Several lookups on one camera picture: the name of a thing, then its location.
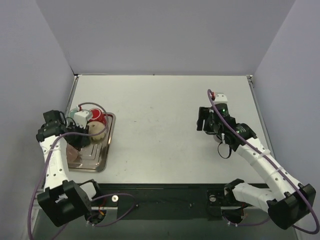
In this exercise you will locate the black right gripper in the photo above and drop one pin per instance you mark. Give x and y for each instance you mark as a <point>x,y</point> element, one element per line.
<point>206,120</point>

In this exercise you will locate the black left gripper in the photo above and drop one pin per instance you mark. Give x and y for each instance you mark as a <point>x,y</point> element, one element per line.
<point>75,139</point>

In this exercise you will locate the cream mug with blue drips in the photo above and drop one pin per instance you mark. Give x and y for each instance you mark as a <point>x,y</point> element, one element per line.
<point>94,128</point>

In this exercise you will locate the red mug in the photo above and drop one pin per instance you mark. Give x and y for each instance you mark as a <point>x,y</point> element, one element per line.
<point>98,116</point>

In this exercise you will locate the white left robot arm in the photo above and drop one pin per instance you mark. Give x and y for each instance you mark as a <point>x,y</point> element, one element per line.
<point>64,200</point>

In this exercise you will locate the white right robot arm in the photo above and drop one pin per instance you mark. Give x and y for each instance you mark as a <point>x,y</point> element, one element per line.
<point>286,200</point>

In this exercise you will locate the pink mug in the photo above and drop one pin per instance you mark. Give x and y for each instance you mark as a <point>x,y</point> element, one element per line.
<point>72,154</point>

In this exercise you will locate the teal green mug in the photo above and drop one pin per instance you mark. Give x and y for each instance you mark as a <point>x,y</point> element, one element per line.
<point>72,112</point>

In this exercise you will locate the stainless steel tray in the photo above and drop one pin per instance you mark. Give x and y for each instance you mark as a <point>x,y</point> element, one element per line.
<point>94,156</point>

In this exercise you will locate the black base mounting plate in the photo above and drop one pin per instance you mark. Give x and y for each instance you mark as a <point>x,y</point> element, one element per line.
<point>144,201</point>

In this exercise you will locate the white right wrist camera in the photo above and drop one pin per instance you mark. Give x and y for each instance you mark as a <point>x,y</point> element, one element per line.
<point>219,98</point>

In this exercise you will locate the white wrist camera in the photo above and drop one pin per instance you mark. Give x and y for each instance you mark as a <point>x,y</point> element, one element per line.
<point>82,117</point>
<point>219,98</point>

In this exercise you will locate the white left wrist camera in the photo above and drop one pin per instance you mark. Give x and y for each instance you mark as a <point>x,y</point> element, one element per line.
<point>82,117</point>

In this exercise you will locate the aluminium table edge rail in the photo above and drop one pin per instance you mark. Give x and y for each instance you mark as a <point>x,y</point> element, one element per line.
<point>262,122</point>

